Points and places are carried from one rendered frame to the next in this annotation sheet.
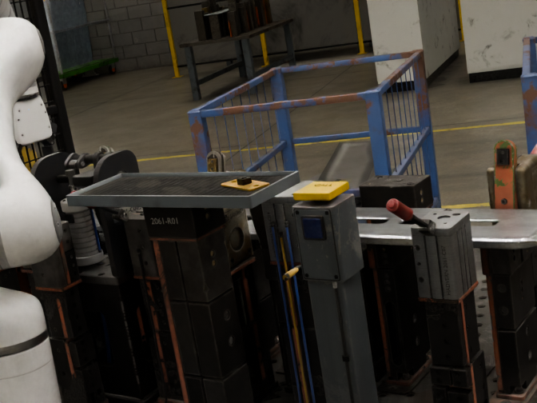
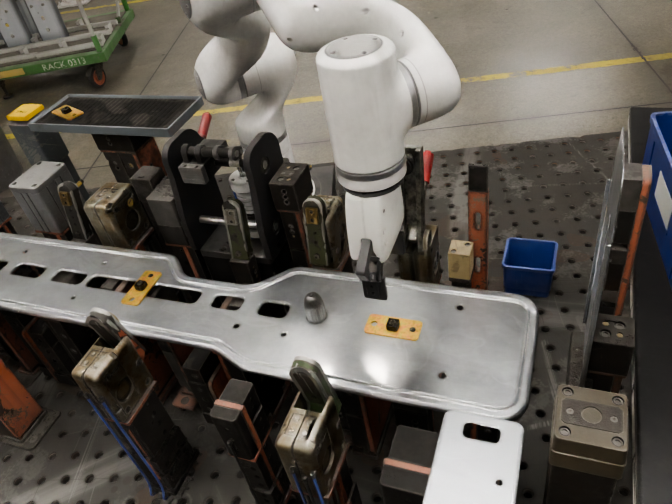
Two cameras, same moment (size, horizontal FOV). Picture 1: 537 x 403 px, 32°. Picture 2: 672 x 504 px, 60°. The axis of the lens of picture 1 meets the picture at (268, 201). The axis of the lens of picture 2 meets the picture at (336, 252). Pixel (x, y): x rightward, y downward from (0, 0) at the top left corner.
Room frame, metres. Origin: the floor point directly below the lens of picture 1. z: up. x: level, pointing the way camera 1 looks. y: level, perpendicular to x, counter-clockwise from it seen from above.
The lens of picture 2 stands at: (2.70, 0.37, 1.67)
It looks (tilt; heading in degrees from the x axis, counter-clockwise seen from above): 40 degrees down; 172
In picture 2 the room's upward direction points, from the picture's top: 12 degrees counter-clockwise
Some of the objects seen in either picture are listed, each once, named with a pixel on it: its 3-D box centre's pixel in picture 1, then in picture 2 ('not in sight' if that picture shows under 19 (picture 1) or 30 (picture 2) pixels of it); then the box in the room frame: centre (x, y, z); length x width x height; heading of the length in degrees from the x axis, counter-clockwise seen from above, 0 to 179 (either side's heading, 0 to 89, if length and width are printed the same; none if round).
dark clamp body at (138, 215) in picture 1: (168, 305); (199, 259); (1.67, 0.22, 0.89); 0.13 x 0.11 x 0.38; 145
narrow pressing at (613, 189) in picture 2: not in sight; (597, 272); (2.28, 0.72, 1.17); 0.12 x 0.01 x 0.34; 145
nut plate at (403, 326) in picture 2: not in sight; (392, 325); (2.12, 0.51, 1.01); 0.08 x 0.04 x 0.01; 55
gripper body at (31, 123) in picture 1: (25, 117); (376, 207); (2.12, 0.51, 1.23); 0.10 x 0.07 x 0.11; 145
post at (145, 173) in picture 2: not in sight; (178, 247); (1.62, 0.18, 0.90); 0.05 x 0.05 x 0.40; 55
